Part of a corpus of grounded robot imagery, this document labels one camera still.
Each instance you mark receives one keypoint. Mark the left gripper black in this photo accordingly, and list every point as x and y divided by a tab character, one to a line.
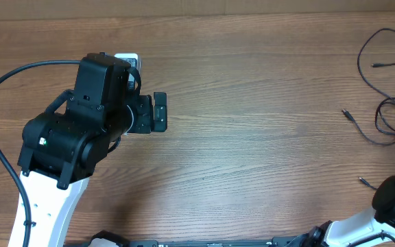
145	124

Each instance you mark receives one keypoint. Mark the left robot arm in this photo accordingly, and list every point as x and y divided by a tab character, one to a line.
62	145

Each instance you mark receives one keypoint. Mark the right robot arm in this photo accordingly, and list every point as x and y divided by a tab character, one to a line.
373	226

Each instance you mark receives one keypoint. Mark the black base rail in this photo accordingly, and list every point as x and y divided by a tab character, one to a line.
108	239

